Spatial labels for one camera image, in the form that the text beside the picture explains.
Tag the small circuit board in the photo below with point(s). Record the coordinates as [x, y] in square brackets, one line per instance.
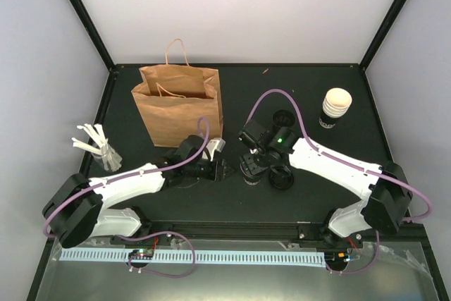
[141, 254]
[341, 257]

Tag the left small circuit board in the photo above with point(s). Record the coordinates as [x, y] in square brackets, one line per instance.
[141, 254]

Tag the black frame post right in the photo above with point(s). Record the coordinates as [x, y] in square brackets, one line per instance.
[381, 33]

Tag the white slotted cable duct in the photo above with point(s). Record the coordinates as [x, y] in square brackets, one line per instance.
[87, 254]

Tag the right small circuit board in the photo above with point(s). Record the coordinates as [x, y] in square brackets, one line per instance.
[341, 257]

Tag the white wooden stirrers in glass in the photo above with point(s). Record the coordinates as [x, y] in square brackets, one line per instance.
[101, 150]

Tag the black frame post left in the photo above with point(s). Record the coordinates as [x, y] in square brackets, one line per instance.
[92, 32]

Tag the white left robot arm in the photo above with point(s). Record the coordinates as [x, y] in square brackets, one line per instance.
[84, 208]

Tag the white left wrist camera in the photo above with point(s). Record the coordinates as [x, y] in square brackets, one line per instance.
[215, 145]

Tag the black frame post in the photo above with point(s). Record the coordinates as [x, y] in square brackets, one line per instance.
[92, 32]
[381, 33]

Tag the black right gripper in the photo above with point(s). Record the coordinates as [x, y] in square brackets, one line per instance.
[251, 168]

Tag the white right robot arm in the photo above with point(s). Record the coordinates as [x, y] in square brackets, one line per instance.
[383, 198]

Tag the stack of black paper cups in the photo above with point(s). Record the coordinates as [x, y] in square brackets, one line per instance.
[335, 105]

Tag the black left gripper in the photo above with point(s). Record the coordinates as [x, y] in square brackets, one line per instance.
[214, 173]

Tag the single black paper cup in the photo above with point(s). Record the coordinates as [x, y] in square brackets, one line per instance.
[252, 179]

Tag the black front aluminium rail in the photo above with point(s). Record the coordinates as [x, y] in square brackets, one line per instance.
[307, 234]

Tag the brown paper bag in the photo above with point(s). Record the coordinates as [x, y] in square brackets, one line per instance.
[172, 98]

